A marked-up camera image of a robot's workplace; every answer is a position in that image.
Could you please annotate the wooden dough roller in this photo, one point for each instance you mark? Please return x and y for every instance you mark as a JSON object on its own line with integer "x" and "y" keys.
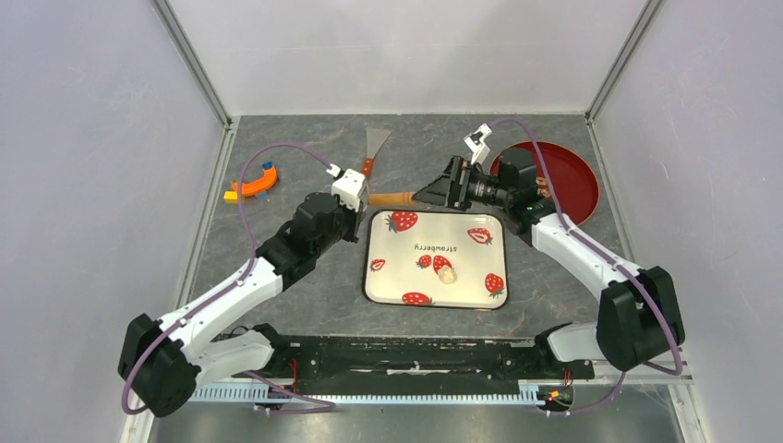
{"x": 399, "y": 199}

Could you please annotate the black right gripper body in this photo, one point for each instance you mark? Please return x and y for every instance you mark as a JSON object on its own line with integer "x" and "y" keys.
{"x": 475, "y": 189}

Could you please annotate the white strawberry print tray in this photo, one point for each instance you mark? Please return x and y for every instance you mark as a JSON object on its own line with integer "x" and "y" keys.
{"x": 406, "y": 249}

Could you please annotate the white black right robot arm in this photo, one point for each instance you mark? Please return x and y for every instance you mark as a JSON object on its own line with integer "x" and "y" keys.
{"x": 638, "y": 321}

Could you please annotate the light blue slotted cable duct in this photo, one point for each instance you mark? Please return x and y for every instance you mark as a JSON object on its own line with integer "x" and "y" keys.
{"x": 259, "y": 393}

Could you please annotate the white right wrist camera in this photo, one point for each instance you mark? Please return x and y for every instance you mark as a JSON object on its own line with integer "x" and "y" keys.
{"x": 476, "y": 142}

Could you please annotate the beige dough piece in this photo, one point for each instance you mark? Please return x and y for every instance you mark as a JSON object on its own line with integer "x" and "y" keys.
{"x": 447, "y": 275}

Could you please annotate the yellow toy block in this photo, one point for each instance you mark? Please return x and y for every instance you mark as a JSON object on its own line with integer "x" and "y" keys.
{"x": 230, "y": 197}

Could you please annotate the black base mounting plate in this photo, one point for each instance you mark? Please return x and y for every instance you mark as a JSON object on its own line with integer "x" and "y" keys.
{"x": 351, "y": 365}

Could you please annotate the orange curved toy block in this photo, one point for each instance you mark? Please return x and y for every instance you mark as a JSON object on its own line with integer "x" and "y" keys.
{"x": 259, "y": 186}

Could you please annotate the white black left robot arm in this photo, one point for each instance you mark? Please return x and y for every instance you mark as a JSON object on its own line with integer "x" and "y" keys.
{"x": 164, "y": 361}

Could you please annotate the dark red round plate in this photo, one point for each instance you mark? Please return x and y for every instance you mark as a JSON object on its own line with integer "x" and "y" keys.
{"x": 575, "y": 182}

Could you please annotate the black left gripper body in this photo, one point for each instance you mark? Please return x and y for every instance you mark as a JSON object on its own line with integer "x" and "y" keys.
{"x": 345, "y": 227}

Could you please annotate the metal scraper with wooden handle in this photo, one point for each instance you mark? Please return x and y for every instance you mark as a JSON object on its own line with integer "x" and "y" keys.
{"x": 375, "y": 139}

